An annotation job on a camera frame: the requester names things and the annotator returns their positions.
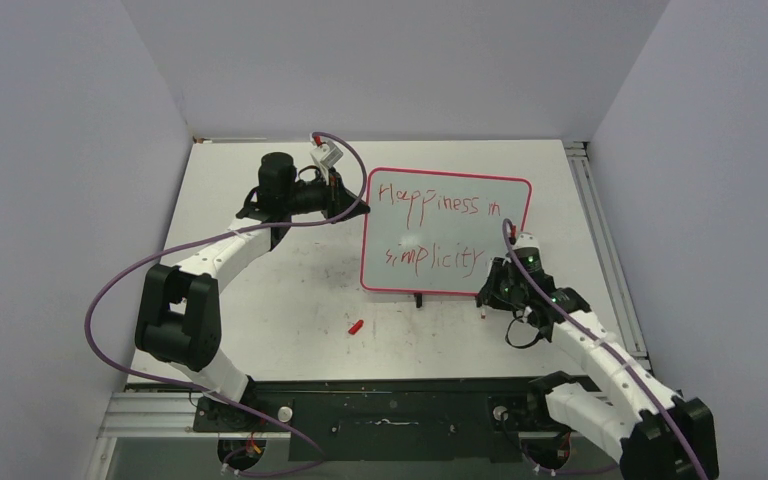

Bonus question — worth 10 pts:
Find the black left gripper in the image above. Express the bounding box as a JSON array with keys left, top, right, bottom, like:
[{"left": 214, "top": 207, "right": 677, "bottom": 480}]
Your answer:
[{"left": 283, "top": 166, "right": 369, "bottom": 224}]

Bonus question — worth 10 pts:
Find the pink framed whiteboard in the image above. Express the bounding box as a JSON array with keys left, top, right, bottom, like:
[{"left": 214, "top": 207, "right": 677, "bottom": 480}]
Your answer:
[{"left": 360, "top": 167, "right": 532, "bottom": 295}]

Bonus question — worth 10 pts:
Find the red marker cap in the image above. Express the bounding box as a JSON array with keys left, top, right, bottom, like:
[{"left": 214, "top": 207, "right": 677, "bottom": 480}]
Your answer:
[{"left": 347, "top": 319, "right": 364, "bottom": 335}]

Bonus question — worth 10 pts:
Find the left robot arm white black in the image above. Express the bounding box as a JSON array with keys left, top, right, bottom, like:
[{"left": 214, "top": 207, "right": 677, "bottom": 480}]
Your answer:
[{"left": 135, "top": 144, "right": 370, "bottom": 431}]

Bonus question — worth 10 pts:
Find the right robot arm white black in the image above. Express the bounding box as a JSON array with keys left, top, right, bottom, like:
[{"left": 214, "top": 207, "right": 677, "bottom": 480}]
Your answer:
[{"left": 476, "top": 234, "right": 720, "bottom": 479}]

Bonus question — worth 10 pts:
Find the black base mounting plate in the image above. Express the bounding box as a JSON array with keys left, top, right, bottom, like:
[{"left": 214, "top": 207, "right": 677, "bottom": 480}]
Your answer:
[{"left": 193, "top": 377, "right": 568, "bottom": 463}]

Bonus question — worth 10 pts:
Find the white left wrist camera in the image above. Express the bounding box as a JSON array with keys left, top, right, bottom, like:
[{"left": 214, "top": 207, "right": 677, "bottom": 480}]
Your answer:
[{"left": 310, "top": 135, "right": 343, "bottom": 172}]

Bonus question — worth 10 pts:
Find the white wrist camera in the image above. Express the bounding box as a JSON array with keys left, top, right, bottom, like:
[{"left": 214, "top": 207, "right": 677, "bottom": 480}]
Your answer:
[
  {"left": 513, "top": 232, "right": 540, "bottom": 250},
  {"left": 310, "top": 135, "right": 343, "bottom": 172}
]

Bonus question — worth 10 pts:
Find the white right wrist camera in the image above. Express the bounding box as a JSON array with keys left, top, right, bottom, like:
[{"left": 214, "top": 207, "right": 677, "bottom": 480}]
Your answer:
[{"left": 513, "top": 232, "right": 540, "bottom": 250}]

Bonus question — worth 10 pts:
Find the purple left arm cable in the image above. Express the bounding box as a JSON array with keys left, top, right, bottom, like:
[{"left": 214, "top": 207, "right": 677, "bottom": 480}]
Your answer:
[{"left": 83, "top": 131, "right": 371, "bottom": 479}]

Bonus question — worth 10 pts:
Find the aluminium right side rail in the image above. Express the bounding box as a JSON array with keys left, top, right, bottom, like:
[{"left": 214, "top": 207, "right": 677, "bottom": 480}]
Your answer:
[{"left": 563, "top": 141, "right": 652, "bottom": 370}]

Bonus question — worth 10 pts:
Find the aluminium front frame rail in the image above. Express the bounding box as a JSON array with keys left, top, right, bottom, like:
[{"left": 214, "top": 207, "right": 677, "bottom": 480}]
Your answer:
[{"left": 101, "top": 382, "right": 553, "bottom": 449}]

